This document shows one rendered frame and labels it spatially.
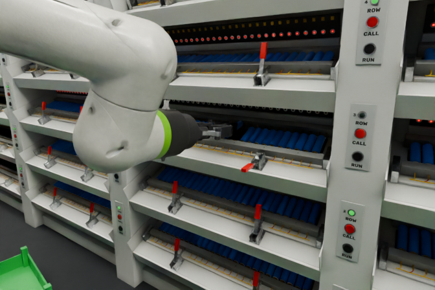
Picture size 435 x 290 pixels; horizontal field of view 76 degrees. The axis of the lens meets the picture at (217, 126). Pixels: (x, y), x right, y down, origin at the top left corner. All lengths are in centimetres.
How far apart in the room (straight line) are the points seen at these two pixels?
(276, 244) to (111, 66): 56
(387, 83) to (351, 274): 38
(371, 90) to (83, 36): 46
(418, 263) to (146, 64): 63
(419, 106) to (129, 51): 46
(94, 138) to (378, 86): 46
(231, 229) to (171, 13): 57
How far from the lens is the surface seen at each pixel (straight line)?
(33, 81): 136
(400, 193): 62
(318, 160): 65
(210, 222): 81
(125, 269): 117
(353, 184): 60
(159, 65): 38
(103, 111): 40
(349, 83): 56
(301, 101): 59
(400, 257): 73
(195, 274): 95
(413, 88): 58
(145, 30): 39
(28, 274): 137
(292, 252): 73
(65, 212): 141
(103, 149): 41
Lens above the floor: 76
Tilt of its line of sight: 12 degrees down
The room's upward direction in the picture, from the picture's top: straight up
